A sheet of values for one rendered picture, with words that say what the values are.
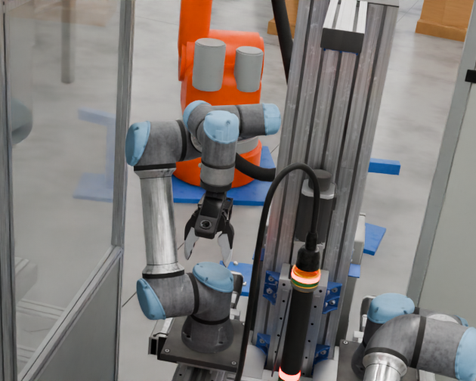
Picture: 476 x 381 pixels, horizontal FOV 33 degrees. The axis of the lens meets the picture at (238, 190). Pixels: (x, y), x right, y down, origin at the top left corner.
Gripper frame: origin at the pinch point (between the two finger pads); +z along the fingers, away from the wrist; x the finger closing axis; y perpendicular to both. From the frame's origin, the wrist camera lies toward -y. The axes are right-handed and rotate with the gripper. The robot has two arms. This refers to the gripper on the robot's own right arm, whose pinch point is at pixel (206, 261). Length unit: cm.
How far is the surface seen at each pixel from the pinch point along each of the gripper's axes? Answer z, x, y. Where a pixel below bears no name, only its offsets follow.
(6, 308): 17.9, 45.4, -9.4
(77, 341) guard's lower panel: 61, 46, 37
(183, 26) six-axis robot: 43, 97, 353
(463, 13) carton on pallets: 116, -128, 872
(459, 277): 65, -78, 129
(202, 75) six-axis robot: 64, 75, 322
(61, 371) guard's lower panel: 63, 46, 25
